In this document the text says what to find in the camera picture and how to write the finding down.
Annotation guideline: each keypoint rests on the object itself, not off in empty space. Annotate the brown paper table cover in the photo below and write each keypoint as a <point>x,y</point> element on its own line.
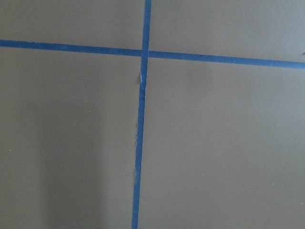
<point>152,114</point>

